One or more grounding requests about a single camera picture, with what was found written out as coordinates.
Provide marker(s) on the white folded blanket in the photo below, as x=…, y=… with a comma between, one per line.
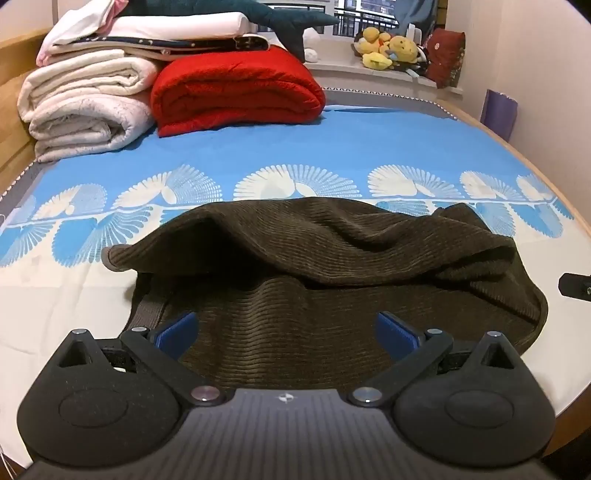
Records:
x=152, y=23

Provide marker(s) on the blue white printed bed sheet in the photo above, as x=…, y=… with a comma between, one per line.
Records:
x=323, y=143

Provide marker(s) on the dark red cushion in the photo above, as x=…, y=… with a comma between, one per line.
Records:
x=445, y=57

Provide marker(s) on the red folded blanket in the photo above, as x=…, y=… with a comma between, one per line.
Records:
x=240, y=87

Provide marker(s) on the purple board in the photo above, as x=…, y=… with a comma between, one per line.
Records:
x=501, y=113

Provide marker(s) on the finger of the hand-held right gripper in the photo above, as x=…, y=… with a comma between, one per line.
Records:
x=575, y=284

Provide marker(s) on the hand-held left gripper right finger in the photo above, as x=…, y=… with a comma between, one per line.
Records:
x=396, y=333

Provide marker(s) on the pink cloth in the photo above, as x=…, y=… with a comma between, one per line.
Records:
x=117, y=5

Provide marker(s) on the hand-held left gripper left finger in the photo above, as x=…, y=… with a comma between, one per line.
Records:
x=178, y=331

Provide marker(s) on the white speckled folded quilt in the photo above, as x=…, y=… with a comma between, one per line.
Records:
x=87, y=122

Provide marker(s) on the yellow bear plush toy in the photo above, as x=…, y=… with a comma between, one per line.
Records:
x=405, y=48

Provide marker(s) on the window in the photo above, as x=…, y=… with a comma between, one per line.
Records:
x=351, y=16

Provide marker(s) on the white windowsill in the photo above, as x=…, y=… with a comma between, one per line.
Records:
x=369, y=76

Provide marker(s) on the small white plush toy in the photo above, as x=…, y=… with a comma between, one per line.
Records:
x=311, y=50

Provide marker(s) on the blue curtain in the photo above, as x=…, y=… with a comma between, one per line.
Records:
x=418, y=14

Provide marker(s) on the teal shark plush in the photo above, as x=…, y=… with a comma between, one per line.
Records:
x=277, y=21

